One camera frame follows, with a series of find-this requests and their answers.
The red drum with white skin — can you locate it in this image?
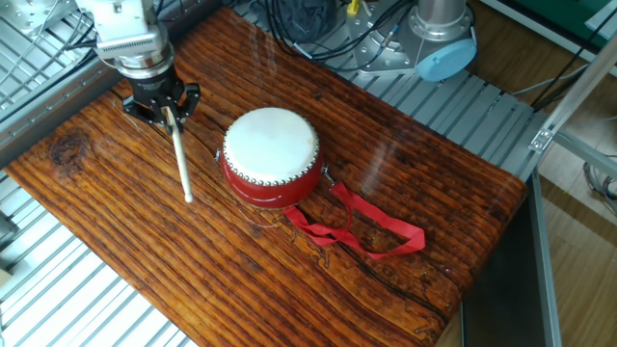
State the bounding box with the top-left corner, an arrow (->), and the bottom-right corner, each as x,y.
214,106 -> 325,210

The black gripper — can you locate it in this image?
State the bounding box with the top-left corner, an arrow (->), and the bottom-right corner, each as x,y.
122,67 -> 201,132

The grey cable coil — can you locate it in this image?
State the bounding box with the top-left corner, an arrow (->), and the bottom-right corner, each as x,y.
581,153 -> 617,216

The brown wooden board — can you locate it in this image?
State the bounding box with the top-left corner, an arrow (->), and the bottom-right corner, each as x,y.
4,7 -> 529,347

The black cable bundle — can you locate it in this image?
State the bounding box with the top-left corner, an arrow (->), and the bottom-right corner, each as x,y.
262,0 -> 420,73

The dark grey side panel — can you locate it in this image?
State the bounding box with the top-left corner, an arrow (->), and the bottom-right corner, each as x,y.
460,171 -> 563,347

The silver robot mounting plate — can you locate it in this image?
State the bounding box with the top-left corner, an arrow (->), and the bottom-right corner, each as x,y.
345,0 -> 425,77

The pale wooden drumstick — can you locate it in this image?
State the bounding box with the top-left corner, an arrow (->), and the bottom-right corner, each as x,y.
163,106 -> 195,204

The dark grey cloth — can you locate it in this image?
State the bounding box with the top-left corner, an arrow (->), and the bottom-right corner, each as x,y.
250,0 -> 341,42

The red ribbon strap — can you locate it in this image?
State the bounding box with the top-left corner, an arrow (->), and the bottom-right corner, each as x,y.
282,181 -> 427,261

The aluminium frame post with bracket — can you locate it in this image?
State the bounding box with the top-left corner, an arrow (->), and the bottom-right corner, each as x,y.
528,28 -> 617,155

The silver perforated plate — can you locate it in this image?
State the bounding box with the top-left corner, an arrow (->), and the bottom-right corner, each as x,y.
0,0 -> 81,38

